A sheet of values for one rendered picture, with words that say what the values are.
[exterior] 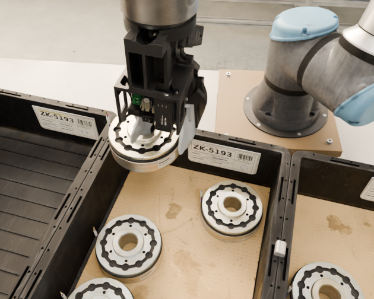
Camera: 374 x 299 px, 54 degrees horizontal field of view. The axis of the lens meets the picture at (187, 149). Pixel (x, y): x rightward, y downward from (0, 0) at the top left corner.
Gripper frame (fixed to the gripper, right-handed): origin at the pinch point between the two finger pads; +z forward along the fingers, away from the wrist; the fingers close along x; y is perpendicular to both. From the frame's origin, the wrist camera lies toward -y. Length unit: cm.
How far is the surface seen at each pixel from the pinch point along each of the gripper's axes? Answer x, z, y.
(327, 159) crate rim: 24.1, 6.4, -8.1
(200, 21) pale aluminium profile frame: -32, 83, -173
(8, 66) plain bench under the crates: -62, 31, -41
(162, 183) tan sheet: -2.2, 17.2, -3.6
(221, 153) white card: 7.3, 10.1, -7.7
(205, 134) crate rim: 4.0, 6.9, -8.4
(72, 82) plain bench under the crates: -41, 30, -39
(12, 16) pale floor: -165, 99, -166
